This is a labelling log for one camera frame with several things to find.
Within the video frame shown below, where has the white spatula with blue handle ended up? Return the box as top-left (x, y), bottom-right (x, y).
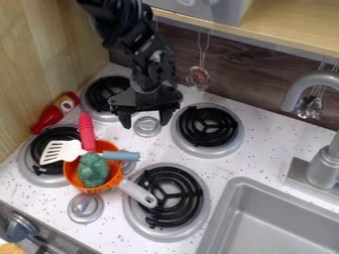
top-left (38, 139), bottom-right (142, 167)

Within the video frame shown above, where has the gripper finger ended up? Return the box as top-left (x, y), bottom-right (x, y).
top-left (115, 111), bottom-right (134, 130)
top-left (157, 108), bottom-right (176, 127)

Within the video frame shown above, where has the toy sink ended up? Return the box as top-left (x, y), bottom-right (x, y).
top-left (194, 176), bottom-right (339, 254)

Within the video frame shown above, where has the clear hanging tool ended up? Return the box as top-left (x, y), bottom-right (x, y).
top-left (292, 58), bottom-right (339, 121)

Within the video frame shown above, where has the tap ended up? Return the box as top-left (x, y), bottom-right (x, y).
top-left (281, 71), bottom-right (339, 200)

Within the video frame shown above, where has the red toy sauce bottle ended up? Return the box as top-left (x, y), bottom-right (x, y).
top-left (29, 90), bottom-right (82, 136)

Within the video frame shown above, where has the toy stove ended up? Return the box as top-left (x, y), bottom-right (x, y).
top-left (2, 74), bottom-right (247, 244)

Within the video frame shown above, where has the red tool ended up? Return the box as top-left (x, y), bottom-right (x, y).
top-left (76, 111), bottom-right (100, 153)

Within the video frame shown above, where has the green toy vegetable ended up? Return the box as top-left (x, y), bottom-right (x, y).
top-left (76, 152), bottom-right (112, 189)

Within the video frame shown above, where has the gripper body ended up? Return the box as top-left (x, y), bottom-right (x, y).
top-left (107, 49), bottom-right (186, 116)

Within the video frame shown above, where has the toy microwave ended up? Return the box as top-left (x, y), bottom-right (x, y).
top-left (141, 0), bottom-right (256, 28)

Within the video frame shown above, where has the orange pot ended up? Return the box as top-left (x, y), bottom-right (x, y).
top-left (61, 138), bottom-right (160, 209)

